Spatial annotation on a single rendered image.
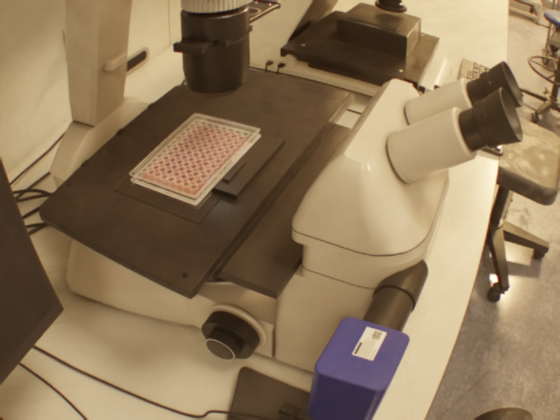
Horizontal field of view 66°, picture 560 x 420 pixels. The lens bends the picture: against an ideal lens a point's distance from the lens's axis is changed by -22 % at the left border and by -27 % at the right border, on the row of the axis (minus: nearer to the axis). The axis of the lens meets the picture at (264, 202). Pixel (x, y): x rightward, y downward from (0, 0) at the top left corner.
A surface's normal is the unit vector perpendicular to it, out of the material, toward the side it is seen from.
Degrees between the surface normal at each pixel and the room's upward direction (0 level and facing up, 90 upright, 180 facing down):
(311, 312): 90
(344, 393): 90
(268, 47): 90
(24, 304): 86
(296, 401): 5
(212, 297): 0
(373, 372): 0
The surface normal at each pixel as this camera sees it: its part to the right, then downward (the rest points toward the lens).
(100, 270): -0.34, -0.07
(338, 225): -0.46, 0.53
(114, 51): 0.88, 0.42
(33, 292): 0.88, 0.24
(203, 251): -0.01, -0.76
